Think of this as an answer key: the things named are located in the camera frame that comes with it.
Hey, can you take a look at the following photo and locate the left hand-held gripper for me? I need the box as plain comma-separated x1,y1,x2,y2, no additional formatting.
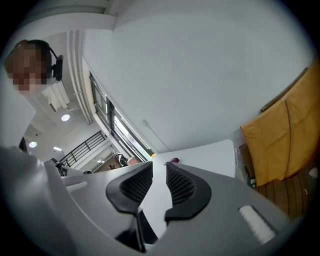
55,161,70,178

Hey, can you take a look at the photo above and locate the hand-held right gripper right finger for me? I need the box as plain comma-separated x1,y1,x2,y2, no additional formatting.
156,161,295,256

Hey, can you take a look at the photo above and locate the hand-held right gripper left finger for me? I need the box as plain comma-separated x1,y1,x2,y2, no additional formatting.
61,161,154,253

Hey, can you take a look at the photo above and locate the black metal railing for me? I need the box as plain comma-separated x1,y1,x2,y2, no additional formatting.
59,130,106,169

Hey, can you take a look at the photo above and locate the large window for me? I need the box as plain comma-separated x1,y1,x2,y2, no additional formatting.
89,71,157,164

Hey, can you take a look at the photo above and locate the white ceiling air unit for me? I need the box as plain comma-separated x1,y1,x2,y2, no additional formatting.
41,81,72,113

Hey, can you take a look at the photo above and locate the person's head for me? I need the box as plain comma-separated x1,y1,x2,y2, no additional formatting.
2,39,53,99

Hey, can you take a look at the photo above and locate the black head camera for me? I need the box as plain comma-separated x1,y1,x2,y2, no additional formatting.
26,39,65,82

